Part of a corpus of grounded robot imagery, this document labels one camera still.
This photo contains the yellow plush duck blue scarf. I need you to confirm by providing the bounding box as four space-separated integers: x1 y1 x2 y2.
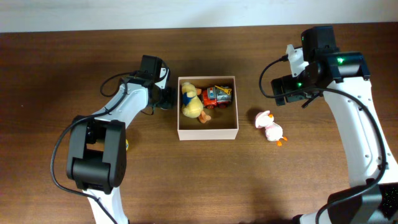
181 82 211 124

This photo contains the red grey toy truck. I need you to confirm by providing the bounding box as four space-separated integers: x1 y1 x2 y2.
202 85 233 109

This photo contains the white pink toy duck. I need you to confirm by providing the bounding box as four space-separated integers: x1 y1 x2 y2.
254 111 287 147

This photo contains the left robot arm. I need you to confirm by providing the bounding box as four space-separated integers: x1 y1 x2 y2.
67 55 175 223

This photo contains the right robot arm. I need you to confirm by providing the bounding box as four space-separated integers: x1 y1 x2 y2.
271 26 397 223

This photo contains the pink cardboard box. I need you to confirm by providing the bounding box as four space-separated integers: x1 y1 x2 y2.
177 76 239 141

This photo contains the left black cable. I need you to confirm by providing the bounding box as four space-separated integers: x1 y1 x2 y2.
50 60 171 224

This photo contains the black cable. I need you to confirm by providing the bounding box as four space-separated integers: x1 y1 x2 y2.
259 55 388 224
50 60 171 224

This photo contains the right black cable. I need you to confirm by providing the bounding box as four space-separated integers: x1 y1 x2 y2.
259 55 388 224

